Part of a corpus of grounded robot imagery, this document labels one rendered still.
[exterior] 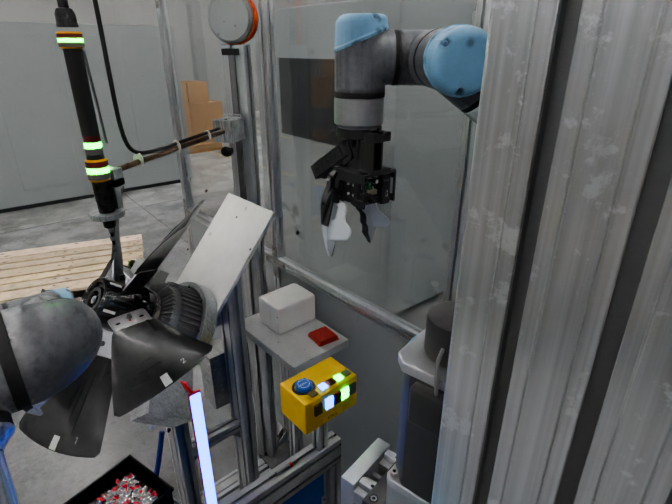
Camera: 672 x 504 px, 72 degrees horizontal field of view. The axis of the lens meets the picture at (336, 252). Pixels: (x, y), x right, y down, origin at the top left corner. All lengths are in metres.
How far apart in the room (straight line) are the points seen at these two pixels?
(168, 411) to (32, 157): 5.58
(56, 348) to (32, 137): 6.03
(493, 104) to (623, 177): 0.06
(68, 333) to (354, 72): 0.49
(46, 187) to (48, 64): 1.43
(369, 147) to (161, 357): 0.66
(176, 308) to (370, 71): 0.85
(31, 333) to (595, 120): 0.56
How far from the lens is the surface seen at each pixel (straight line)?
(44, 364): 0.61
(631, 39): 0.22
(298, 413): 1.11
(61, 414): 1.34
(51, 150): 6.63
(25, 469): 2.77
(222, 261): 1.41
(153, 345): 1.13
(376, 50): 0.69
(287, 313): 1.64
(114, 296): 1.25
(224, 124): 1.57
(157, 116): 6.88
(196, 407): 0.97
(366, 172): 0.71
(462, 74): 0.57
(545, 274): 0.25
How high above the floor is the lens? 1.79
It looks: 24 degrees down
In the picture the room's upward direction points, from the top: straight up
